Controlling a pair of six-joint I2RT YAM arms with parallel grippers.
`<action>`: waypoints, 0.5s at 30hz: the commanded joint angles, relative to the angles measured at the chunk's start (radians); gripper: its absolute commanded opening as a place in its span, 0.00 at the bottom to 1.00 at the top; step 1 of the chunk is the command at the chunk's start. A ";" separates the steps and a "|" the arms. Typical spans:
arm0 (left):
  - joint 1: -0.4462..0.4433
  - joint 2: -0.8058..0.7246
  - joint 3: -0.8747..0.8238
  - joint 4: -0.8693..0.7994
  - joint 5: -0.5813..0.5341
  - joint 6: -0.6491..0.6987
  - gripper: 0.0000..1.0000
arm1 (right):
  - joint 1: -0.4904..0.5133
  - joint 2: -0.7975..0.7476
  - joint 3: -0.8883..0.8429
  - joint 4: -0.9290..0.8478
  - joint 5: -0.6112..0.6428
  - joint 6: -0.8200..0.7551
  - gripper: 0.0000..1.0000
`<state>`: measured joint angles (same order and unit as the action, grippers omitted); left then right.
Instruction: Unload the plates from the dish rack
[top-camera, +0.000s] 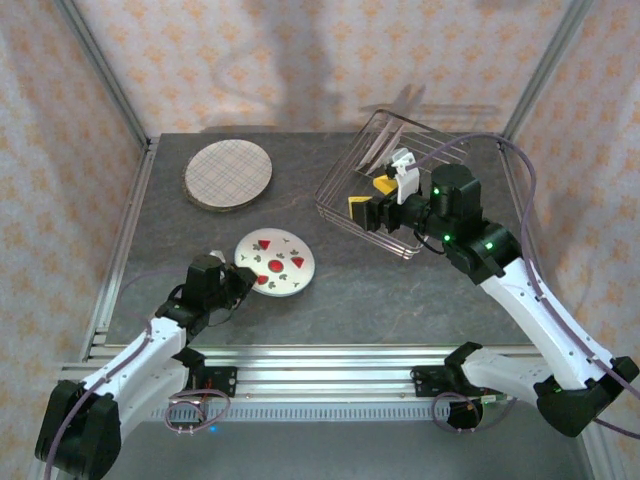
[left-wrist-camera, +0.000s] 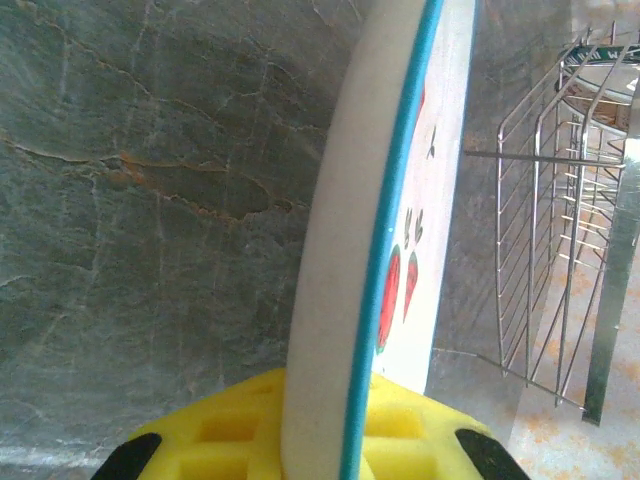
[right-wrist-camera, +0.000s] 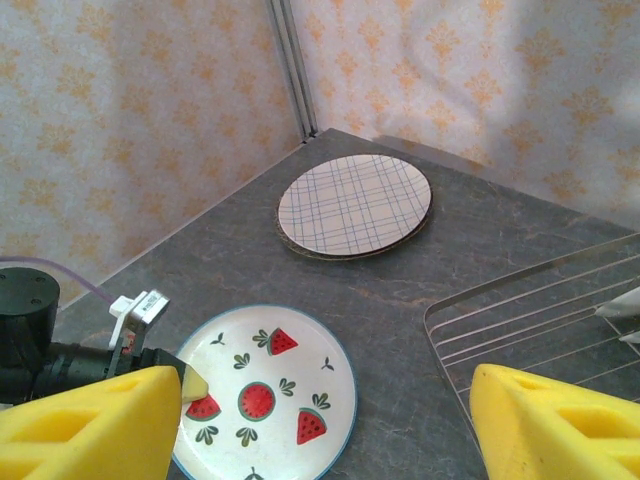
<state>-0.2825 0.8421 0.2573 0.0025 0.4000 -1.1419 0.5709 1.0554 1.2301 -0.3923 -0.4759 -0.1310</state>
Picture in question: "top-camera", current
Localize plate with red shapes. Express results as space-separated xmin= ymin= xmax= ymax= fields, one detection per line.
xmin=233 ymin=227 xmax=317 ymax=300

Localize plaid patterned plate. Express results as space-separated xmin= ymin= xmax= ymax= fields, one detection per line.
xmin=183 ymin=139 xmax=274 ymax=210

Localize thin black gripper wire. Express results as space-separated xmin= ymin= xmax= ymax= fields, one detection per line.
xmin=207 ymin=299 xmax=239 ymax=326
xmin=418 ymin=230 xmax=450 ymax=256

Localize metal wire dish rack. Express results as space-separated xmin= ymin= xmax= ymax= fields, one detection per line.
xmin=313 ymin=108 xmax=471 ymax=260

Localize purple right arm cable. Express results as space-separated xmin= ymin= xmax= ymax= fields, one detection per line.
xmin=409 ymin=132 xmax=640 ymax=439

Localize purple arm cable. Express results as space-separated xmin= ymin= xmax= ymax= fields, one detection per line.
xmin=42 ymin=269 xmax=189 ymax=480
xmin=409 ymin=132 xmax=640 ymax=439

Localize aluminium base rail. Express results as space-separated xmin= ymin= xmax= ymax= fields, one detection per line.
xmin=59 ymin=343 xmax=569 ymax=404

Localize short purple cable loop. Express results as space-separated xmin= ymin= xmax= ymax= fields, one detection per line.
xmin=432 ymin=391 xmax=516 ymax=435
xmin=163 ymin=390 xmax=232 ymax=435

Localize slotted grey cable duct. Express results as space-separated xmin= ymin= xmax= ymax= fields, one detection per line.
xmin=144 ymin=403 xmax=451 ymax=422

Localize aluminium frame post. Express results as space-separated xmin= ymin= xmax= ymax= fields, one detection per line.
xmin=499 ymin=0 xmax=596 ymax=144
xmin=52 ymin=0 xmax=154 ymax=149

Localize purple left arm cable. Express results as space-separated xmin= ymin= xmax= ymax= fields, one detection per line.
xmin=42 ymin=269 xmax=189 ymax=480

